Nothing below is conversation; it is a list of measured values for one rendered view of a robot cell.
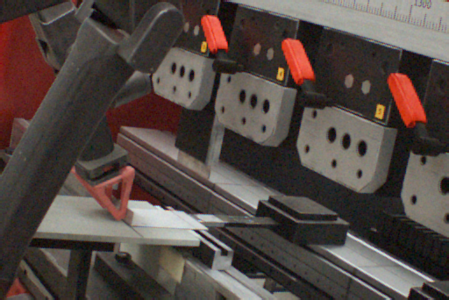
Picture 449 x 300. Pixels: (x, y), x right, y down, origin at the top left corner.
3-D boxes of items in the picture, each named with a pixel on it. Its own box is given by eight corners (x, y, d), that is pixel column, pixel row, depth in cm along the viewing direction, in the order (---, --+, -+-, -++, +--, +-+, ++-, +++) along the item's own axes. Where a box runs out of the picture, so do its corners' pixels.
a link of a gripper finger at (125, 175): (128, 199, 139) (111, 143, 135) (148, 214, 133) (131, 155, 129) (89, 217, 136) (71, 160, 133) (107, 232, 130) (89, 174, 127)
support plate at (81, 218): (-5, 196, 135) (-4, 189, 135) (146, 207, 148) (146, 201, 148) (30, 238, 120) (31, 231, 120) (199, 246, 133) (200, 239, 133)
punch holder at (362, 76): (292, 160, 111) (320, 25, 108) (346, 165, 116) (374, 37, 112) (367, 197, 99) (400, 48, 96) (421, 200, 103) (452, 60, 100)
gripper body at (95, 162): (105, 146, 138) (93, 101, 135) (132, 164, 130) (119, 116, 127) (67, 162, 136) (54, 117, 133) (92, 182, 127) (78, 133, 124)
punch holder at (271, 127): (210, 120, 128) (235, 3, 125) (263, 125, 132) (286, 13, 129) (270, 149, 115) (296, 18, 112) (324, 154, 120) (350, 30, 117)
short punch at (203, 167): (171, 160, 144) (183, 99, 142) (182, 160, 145) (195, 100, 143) (202, 178, 135) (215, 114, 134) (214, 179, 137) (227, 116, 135)
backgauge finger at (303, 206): (174, 217, 148) (180, 187, 147) (305, 222, 162) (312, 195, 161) (210, 242, 138) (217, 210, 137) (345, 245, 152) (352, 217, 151)
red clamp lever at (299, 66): (283, 34, 107) (309, 100, 102) (311, 39, 110) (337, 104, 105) (275, 44, 109) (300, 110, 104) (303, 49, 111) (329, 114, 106)
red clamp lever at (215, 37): (202, 11, 124) (219, 66, 119) (228, 16, 126) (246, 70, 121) (196, 20, 125) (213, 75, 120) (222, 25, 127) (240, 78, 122)
